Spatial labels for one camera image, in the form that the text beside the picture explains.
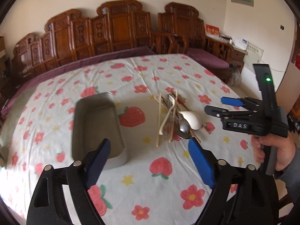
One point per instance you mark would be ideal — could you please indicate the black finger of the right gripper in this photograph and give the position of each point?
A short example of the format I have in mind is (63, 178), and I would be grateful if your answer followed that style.
(217, 112)

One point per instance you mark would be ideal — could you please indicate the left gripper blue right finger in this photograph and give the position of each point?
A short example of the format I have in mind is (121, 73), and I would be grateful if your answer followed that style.
(204, 161)

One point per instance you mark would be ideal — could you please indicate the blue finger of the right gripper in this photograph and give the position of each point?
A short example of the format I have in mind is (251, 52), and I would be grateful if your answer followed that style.
(231, 101)

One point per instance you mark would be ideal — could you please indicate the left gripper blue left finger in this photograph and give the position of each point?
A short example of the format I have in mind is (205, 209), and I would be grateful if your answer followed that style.
(94, 163)

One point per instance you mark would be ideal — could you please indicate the brown wooden chopstick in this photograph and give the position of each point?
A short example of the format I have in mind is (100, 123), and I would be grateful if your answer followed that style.
(181, 102)
(167, 127)

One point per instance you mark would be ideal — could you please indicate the metal fork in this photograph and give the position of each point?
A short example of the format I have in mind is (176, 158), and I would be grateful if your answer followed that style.
(172, 101)

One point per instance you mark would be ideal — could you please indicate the person's right forearm sleeve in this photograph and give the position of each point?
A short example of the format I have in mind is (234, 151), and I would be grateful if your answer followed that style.
(291, 177)

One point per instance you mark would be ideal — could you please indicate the wooden side table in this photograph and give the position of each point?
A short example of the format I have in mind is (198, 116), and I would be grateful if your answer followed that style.
(237, 58)

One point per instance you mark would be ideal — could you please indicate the grey metal tray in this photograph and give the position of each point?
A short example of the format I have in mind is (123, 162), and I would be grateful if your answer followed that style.
(95, 119)

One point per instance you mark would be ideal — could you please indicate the purple seat cushion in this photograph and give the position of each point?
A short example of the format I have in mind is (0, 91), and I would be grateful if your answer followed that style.
(206, 59)

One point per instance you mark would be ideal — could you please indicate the floral strawberry tablecloth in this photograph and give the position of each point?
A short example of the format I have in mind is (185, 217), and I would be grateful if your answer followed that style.
(157, 185)

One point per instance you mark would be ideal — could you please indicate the red card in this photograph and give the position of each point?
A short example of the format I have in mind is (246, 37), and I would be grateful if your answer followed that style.
(212, 31)

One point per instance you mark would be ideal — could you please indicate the carved wooden armchair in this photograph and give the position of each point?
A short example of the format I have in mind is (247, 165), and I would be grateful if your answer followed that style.
(189, 31)

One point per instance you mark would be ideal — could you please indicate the carved wooden bench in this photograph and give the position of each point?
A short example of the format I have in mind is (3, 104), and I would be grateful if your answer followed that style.
(69, 37)

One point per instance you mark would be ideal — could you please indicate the white wall calendar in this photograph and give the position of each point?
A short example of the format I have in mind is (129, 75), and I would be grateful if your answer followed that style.
(253, 56)

